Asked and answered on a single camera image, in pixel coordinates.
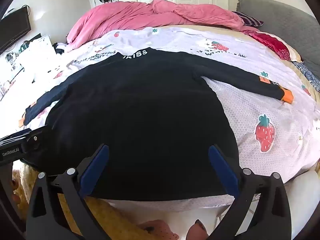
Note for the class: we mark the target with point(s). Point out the left hand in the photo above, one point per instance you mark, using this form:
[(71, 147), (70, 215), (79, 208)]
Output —
[(14, 184)]

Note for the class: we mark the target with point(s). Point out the strawberry bear print bedsheet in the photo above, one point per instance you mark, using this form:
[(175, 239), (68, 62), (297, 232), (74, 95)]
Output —
[(271, 135)]

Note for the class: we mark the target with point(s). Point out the black wall television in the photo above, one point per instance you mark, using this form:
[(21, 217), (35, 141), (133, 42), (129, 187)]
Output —
[(14, 26)]

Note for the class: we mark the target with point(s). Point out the striped pillow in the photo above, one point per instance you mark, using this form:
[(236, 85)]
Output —
[(249, 20)]

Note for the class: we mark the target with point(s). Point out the white dresser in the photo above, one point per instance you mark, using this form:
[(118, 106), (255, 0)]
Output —
[(29, 65)]

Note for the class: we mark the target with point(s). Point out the red pillow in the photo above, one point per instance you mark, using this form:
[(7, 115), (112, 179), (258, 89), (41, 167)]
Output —
[(276, 44)]

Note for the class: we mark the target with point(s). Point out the blue patterned cloth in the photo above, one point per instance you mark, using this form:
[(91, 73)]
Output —
[(315, 82)]

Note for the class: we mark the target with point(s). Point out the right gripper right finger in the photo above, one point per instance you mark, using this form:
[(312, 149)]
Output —
[(272, 217)]

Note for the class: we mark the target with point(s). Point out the pink duvet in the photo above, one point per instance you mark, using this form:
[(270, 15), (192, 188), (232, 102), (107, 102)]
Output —
[(138, 15)]

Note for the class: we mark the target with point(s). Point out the black long-sleeve sweater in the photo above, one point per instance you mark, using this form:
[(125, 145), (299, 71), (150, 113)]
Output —
[(157, 115)]

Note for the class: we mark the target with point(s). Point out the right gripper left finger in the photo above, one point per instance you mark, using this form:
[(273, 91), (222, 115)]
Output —
[(46, 220)]

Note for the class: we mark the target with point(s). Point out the grey padded headboard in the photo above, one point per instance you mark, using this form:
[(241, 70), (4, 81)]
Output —
[(297, 28)]

